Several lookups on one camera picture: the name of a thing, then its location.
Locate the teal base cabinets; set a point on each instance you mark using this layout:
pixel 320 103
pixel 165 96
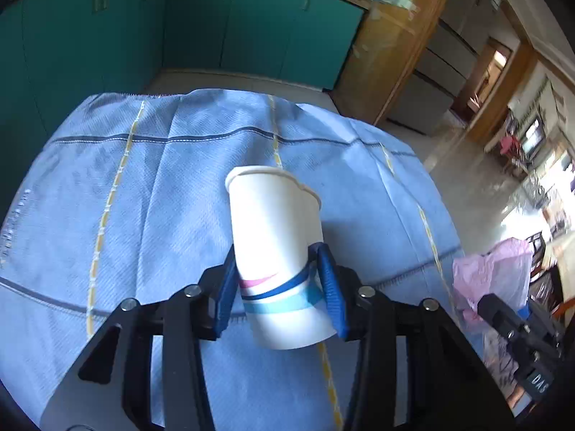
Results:
pixel 202 31

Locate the white paper cup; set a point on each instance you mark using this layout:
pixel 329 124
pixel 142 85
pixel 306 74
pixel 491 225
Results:
pixel 274 224

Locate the grey refrigerator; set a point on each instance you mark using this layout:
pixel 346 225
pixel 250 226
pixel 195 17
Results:
pixel 440 76

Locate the pink plastic bag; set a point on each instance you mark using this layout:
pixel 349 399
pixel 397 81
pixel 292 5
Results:
pixel 489 274

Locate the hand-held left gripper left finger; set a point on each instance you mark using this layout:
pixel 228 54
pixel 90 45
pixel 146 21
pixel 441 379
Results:
pixel 227 288

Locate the blue checked cloth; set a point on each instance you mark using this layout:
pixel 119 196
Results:
pixel 134 188

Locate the wooden glass door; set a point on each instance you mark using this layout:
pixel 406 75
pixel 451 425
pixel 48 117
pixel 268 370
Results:
pixel 386 54

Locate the wooden door frame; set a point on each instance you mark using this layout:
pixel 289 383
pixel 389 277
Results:
pixel 503 98

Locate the pink chair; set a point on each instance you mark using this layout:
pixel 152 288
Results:
pixel 510 143

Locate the television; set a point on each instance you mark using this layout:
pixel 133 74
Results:
pixel 534 134

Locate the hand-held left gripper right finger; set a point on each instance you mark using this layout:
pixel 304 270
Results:
pixel 330 288

